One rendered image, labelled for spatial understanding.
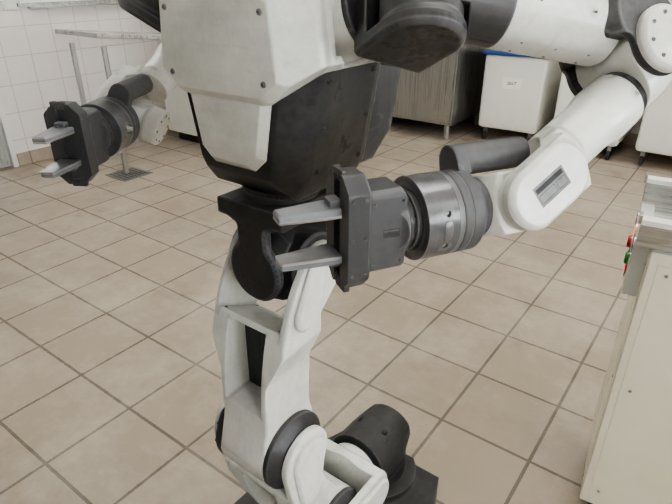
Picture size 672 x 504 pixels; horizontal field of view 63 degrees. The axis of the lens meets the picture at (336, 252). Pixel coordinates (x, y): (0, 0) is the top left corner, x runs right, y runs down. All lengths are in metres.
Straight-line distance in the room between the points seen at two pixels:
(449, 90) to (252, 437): 4.26
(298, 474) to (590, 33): 0.77
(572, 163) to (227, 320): 0.56
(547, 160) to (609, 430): 1.07
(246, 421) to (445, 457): 1.00
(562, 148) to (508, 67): 4.41
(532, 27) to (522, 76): 4.32
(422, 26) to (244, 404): 0.66
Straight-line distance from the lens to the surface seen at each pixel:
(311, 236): 0.83
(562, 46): 0.71
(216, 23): 0.71
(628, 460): 1.63
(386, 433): 1.43
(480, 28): 0.66
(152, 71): 1.11
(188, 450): 1.92
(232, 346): 0.94
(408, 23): 0.60
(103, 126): 0.94
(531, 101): 5.00
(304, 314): 0.83
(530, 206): 0.59
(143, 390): 2.17
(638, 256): 1.38
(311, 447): 0.99
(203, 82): 0.75
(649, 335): 1.41
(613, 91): 0.72
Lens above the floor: 1.36
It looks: 27 degrees down
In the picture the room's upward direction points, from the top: straight up
